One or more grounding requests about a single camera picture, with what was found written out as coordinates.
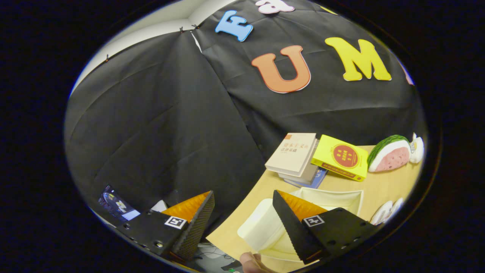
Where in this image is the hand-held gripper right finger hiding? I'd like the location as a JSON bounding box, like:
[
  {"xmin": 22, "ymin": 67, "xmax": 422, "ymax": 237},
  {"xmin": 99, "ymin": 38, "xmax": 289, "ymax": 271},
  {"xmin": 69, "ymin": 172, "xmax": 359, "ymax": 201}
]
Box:
[{"xmin": 272, "ymin": 190, "xmax": 383, "ymax": 265}]

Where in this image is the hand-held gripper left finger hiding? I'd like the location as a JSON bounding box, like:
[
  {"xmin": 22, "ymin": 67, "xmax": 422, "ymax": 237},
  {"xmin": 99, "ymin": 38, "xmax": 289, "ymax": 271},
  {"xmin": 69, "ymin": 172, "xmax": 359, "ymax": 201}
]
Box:
[{"xmin": 116, "ymin": 190, "xmax": 215, "ymax": 262}]

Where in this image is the cream storage box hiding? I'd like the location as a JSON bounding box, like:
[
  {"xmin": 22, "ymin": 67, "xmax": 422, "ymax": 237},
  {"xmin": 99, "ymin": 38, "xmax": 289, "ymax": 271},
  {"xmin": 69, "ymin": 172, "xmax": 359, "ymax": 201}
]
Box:
[{"xmin": 237, "ymin": 187, "xmax": 364, "ymax": 262}]

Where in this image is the grey book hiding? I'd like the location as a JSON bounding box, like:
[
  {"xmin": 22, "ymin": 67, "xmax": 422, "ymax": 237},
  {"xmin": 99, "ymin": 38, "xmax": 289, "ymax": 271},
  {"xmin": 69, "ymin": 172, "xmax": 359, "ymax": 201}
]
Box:
[{"xmin": 278, "ymin": 140, "xmax": 319, "ymax": 185}]

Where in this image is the blue book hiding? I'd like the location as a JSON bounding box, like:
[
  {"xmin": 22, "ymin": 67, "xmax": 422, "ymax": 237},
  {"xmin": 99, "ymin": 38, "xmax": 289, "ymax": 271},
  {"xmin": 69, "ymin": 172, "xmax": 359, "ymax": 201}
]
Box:
[{"xmin": 284, "ymin": 168, "xmax": 328, "ymax": 189}]

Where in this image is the beige book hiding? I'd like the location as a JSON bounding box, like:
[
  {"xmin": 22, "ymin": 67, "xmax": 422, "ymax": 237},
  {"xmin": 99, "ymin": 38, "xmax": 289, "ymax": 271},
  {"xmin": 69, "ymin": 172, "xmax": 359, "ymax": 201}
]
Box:
[{"xmin": 264, "ymin": 133, "xmax": 317, "ymax": 177}]

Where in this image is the yellow book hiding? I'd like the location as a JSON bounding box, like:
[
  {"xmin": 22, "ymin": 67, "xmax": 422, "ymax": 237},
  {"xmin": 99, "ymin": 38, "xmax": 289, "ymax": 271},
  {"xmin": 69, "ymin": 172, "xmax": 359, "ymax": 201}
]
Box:
[{"xmin": 311, "ymin": 135, "xmax": 369, "ymax": 182}]

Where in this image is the watermelon slice plush toy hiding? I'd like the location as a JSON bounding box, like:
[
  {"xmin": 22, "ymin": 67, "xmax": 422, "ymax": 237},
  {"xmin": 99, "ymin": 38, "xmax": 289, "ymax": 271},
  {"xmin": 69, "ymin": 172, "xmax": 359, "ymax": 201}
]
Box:
[{"xmin": 367, "ymin": 135, "xmax": 411, "ymax": 173}]

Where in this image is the white plush toy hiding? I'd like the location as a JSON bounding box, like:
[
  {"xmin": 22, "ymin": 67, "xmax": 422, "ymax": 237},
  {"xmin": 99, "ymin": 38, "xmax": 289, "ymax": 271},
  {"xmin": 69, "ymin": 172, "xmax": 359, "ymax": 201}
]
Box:
[{"xmin": 409, "ymin": 132, "xmax": 425, "ymax": 164}]

